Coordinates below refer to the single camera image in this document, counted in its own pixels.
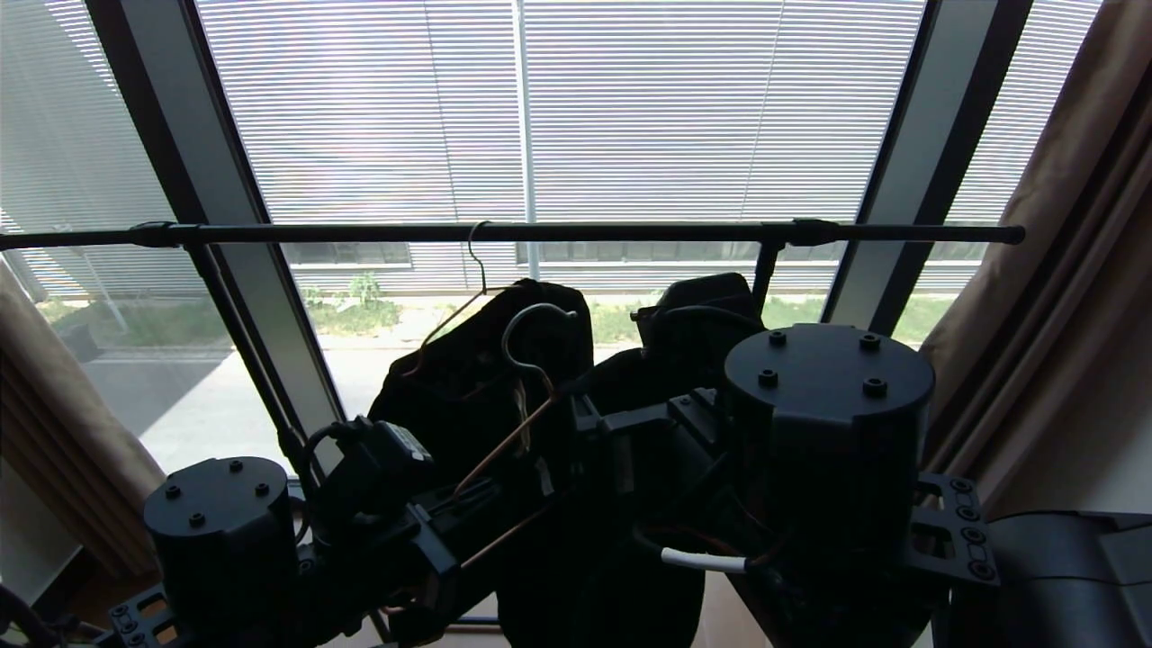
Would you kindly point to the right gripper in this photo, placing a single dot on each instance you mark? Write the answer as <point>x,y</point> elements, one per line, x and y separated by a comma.
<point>648,441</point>

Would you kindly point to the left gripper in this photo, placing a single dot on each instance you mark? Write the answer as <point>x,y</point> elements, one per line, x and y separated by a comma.
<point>414,576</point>

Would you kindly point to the black garment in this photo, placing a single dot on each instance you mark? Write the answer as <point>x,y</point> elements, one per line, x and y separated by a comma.
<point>594,558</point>
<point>450,405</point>

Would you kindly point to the pink clothes hanger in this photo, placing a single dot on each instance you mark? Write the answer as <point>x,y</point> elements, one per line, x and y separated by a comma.
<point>477,261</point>
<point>506,346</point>

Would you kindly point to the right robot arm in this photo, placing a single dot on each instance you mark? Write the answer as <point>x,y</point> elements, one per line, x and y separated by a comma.
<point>828,432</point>

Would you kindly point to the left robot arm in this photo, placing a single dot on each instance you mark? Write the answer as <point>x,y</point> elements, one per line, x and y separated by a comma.
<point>225,540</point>

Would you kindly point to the black clothes rack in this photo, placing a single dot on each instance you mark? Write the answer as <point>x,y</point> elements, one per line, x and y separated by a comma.
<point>630,233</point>

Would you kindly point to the brown curtain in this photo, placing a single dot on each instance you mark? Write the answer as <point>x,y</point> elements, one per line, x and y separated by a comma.
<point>63,432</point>
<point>1062,225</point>

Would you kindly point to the window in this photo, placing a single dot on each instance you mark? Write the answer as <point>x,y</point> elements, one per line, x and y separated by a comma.
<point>252,225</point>

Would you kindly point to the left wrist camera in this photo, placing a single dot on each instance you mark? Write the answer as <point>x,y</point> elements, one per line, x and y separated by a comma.
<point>378,468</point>

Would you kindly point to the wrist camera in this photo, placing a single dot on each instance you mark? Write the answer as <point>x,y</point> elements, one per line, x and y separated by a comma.
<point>702,315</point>
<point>378,468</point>

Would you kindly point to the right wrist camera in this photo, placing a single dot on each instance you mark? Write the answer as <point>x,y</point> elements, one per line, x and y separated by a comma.
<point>702,315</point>

